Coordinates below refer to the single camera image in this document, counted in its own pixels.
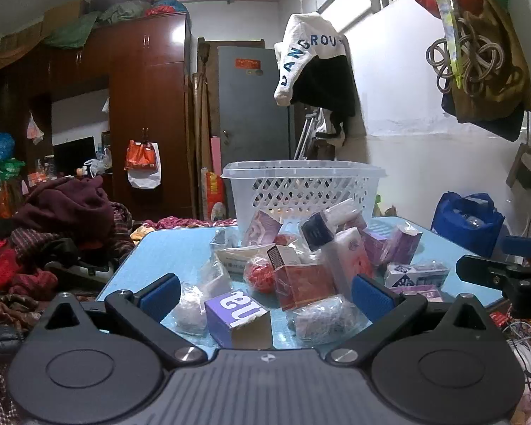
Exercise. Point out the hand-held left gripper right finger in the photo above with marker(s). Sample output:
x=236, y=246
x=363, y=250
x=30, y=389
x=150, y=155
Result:
x=371, y=294

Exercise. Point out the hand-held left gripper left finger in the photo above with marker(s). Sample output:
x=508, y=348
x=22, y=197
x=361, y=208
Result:
x=163, y=294

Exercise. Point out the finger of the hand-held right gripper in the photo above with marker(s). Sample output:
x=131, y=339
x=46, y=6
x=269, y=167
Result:
x=478, y=268
x=524, y=245

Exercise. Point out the pink white tissue pack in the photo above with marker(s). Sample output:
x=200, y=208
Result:
x=352, y=259

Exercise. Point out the purple cardboard box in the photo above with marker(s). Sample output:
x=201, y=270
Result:
x=234, y=318

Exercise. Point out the white plastic basket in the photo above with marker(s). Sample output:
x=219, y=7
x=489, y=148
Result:
x=292, y=172

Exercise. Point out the white bottle in clear bag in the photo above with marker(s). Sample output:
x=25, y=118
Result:
x=190, y=310

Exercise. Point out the blue tote bag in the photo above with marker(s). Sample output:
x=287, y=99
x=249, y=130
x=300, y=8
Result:
x=464, y=225

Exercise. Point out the lavender flat box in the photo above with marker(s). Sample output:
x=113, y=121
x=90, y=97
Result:
x=418, y=294

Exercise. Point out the white box dark triangle pattern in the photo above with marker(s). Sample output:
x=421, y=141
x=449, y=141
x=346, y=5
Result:
x=416, y=274

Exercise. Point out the crumpled clear plastic bag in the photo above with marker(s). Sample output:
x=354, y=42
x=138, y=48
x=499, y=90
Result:
x=214, y=276

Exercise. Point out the purple tall box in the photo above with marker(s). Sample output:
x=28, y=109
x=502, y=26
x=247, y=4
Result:
x=402, y=243

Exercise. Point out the red box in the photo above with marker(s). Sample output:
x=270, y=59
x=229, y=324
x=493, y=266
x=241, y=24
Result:
x=307, y=285

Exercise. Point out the white flat packet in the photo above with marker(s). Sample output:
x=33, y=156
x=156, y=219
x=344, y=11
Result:
x=236, y=254

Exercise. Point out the white wrapped roll pack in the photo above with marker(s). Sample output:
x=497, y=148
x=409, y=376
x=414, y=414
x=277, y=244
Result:
x=344, y=211

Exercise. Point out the white box black dotted end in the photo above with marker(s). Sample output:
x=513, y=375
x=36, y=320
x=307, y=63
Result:
x=285, y=256

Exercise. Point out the red rubber band ball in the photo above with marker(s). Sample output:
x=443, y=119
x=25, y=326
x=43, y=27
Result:
x=260, y=275

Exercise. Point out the red round tin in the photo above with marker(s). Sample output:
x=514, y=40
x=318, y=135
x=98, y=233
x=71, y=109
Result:
x=286, y=239

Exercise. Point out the red yellow sack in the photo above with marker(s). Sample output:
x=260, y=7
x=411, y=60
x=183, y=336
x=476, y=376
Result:
x=214, y=190

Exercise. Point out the maroon clothes pile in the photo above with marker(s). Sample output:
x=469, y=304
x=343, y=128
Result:
x=66, y=208

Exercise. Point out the orange white plastic bag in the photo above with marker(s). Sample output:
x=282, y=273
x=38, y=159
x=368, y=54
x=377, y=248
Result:
x=141, y=155

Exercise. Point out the pink board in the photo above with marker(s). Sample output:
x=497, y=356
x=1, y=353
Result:
x=215, y=155

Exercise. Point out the brown hanging bag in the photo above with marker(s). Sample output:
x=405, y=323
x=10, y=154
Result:
x=500, y=97

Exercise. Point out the black monitor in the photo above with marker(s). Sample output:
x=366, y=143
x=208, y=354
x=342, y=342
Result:
x=73, y=155

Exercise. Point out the metal crutches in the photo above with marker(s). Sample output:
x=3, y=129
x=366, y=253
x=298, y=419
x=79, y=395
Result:
x=304, y=135

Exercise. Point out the wooden planks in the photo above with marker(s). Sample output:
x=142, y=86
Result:
x=201, y=119

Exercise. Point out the brown wooden wardrobe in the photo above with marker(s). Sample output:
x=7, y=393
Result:
x=150, y=97

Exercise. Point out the grey metal door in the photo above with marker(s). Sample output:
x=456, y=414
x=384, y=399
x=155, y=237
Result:
x=252, y=110

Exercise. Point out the small pink plastic bag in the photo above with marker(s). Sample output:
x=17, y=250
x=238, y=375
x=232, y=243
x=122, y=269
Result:
x=33, y=130

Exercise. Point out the white black hanging jacket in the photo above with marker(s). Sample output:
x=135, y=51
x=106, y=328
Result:
x=309, y=31

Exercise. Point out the green cloth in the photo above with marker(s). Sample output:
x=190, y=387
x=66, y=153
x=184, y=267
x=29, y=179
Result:
x=71, y=33

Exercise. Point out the brown cardboard box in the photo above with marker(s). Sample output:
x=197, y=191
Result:
x=62, y=13

